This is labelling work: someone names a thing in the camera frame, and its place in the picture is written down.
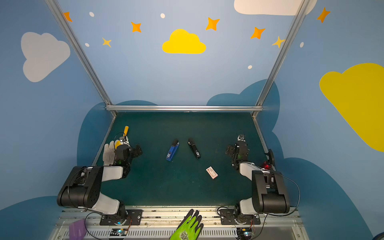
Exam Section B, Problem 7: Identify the green black work glove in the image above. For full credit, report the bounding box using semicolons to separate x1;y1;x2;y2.
170;209;204;240

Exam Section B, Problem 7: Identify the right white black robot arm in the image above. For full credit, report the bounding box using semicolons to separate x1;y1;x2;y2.
226;140;291;217

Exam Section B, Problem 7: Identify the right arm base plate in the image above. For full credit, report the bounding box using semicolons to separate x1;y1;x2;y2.
217;208;261;225

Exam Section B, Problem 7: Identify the red white staple box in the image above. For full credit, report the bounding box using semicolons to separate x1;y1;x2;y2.
206;167;218;179

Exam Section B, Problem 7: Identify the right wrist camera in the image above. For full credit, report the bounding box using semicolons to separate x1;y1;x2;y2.
238;134;246;142

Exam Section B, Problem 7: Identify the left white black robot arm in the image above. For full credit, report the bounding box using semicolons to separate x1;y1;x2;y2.
57;145;143;224

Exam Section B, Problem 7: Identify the white fabric glove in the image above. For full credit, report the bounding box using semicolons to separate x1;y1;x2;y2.
103;141;116;166

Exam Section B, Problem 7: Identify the aluminium frame crossbar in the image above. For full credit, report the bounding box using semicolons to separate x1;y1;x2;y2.
106;105;263;112

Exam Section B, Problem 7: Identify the yellow plastic scoop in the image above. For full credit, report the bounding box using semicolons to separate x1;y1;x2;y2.
115;126;129;149

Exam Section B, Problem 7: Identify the red emergency stop button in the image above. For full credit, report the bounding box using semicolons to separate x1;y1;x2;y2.
262;161;272;170

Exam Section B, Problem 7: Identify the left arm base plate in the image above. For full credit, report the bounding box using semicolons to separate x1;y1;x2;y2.
100;209;143;226

